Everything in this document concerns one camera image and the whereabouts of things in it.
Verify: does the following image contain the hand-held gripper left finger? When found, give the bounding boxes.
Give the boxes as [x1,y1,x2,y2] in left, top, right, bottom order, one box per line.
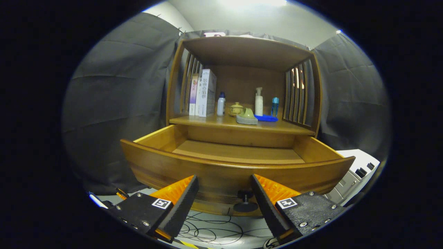
[109,175,200,242]

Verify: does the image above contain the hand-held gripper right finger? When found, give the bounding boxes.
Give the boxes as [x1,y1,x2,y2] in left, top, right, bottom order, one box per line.
[251,174,346,244]

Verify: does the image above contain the brown wooden drawer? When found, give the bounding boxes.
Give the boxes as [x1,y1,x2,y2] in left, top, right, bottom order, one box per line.
[120,124,356,216]

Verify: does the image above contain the brown wooden countertop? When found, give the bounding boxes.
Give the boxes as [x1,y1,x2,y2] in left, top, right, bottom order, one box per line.
[169,105,315,136]

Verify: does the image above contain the white drawer unit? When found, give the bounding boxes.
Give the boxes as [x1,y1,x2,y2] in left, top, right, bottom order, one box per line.
[324,149,380,204]

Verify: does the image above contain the brown wooden cabinet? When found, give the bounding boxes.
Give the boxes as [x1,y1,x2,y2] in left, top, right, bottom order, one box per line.
[166,36,322,139]

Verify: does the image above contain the yellow black floor tape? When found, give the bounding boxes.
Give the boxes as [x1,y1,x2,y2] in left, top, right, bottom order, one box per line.
[178,239,208,249]

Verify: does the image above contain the white blue object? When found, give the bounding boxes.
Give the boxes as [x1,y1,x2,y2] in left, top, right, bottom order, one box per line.
[88,192,108,209]

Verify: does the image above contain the white pump bottle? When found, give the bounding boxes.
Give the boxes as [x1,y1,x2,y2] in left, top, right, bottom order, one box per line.
[255,87,264,116]

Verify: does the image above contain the yellow lidded teacup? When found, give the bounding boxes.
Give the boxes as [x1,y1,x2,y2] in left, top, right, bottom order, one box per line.
[229,102,244,117]

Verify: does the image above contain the white bottle blue cap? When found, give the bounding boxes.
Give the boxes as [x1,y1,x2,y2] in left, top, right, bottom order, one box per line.
[217,92,226,117]

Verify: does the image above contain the purple pink book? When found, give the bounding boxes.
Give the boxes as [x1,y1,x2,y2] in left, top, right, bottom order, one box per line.
[189,73,199,116]

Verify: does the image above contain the white patterned box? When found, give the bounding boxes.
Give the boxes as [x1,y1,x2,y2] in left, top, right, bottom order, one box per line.
[196,68,217,118]

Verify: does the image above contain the black backdrop cloth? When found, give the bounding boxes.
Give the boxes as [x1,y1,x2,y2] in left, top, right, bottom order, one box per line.
[62,12,391,196]

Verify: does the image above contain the black floor cables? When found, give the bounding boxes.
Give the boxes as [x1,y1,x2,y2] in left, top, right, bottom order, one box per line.
[178,211,274,246]

